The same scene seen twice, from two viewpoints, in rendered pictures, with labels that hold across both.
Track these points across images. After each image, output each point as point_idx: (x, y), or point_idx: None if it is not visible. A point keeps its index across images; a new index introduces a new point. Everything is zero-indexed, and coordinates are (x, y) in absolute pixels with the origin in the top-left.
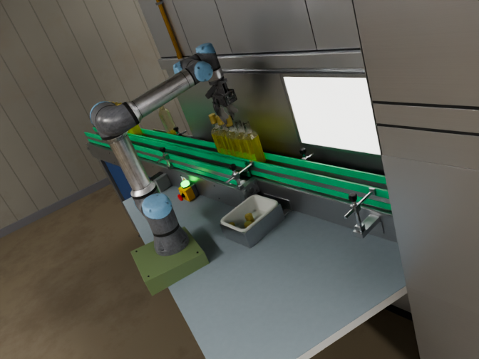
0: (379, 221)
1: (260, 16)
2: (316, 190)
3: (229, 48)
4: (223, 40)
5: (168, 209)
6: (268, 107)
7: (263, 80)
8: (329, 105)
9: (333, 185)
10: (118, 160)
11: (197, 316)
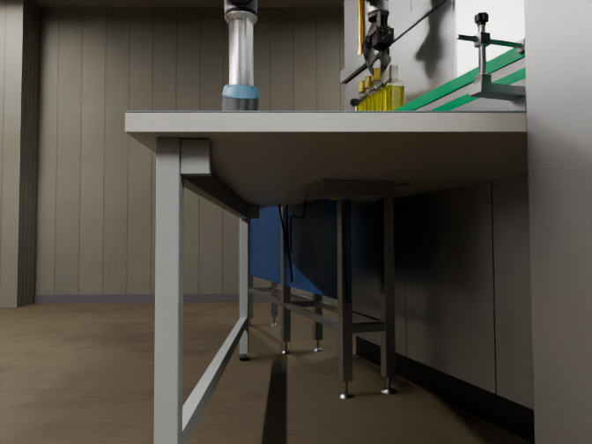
0: (522, 93)
1: None
2: (447, 110)
3: (410, 9)
4: (406, 2)
5: (250, 93)
6: (429, 62)
7: (432, 20)
8: (501, 6)
9: (470, 81)
10: (229, 45)
11: None
